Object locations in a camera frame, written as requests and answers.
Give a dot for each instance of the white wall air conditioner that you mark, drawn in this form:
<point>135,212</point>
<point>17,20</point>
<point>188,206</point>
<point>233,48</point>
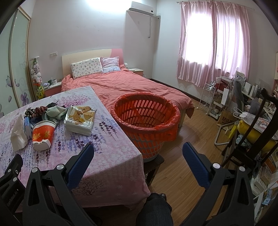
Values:
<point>141,8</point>

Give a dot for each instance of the person's dark knee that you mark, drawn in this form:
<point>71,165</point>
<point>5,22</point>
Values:
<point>156,211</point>

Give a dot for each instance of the blue tissue packet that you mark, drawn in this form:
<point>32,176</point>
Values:
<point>28,128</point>

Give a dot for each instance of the floral white pillow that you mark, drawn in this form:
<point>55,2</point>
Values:
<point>86,67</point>

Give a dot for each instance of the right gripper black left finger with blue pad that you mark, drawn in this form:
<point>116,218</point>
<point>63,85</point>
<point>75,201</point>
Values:
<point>39,207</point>

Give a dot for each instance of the yellow snack package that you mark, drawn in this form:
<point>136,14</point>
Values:
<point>80,119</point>

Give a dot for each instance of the sliding floral wardrobe door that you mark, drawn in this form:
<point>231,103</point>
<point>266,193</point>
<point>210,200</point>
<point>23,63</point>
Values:
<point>16,85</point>

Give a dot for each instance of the cluttered desk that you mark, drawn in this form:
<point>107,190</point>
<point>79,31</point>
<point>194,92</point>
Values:
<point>251,107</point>

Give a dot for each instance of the red plaid scrunchie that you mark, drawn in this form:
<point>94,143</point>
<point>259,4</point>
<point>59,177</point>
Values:
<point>39,111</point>

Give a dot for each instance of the black stool under basket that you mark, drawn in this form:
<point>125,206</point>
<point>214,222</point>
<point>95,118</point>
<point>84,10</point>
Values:
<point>151,168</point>

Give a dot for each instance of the red white paper cup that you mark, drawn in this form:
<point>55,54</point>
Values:
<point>42,135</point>

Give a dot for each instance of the hanging plush toys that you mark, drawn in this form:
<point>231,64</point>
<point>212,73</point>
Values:
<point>36,78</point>

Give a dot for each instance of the white wire trolley rack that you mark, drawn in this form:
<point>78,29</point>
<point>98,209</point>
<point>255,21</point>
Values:
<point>210,101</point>

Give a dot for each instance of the dark wooden chair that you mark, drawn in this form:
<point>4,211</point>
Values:
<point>258,134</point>

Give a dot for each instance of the bed with salmon duvet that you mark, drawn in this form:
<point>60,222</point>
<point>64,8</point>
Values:
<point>112,85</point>

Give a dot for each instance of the grey green sock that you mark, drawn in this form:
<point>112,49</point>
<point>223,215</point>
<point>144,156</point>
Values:
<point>54,114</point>

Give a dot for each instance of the left pink nightstand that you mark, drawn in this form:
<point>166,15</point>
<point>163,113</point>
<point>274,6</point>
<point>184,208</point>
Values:
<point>53,89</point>

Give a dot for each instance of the pink striped pillow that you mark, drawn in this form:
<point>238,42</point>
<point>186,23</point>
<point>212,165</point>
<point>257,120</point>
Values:
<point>110,64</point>

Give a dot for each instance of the right nightstand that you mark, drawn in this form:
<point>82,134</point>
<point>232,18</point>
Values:
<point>137,71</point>

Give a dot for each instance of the red plastic laundry basket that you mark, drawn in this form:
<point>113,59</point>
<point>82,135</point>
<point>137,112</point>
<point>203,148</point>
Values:
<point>148,120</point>

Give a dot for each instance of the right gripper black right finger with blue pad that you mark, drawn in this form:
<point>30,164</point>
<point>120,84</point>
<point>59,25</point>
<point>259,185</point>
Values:
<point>237,207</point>

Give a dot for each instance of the cream pink headboard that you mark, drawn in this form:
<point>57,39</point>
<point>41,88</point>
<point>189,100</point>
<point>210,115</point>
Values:
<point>68,59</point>

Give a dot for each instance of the floral pink purple tablecloth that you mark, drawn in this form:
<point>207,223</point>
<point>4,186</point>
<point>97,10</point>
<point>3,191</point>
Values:
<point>115,176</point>

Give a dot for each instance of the pink window curtain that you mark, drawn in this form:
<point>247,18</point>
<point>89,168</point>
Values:
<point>214,41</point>

